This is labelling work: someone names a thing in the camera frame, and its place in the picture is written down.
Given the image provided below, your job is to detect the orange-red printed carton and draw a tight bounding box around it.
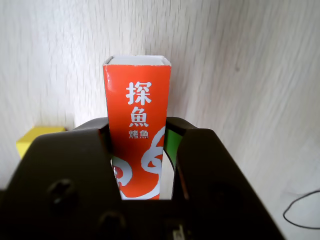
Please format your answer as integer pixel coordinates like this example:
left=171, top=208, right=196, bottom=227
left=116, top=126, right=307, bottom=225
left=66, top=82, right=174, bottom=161
left=102, top=54, right=173, bottom=201

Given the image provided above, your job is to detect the thin black wire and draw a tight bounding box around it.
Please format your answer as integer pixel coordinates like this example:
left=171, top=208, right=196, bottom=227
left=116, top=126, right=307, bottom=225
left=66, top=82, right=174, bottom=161
left=282, top=189, right=320, bottom=230

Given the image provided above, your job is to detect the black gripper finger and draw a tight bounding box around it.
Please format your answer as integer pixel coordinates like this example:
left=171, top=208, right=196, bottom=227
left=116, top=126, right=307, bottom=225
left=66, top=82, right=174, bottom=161
left=0, top=117, right=131, bottom=240
left=163, top=116, right=286, bottom=240

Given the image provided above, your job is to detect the yellow wooden cube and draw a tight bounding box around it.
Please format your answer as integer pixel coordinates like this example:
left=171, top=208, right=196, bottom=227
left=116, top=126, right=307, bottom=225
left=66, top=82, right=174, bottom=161
left=16, top=126, right=67, bottom=159

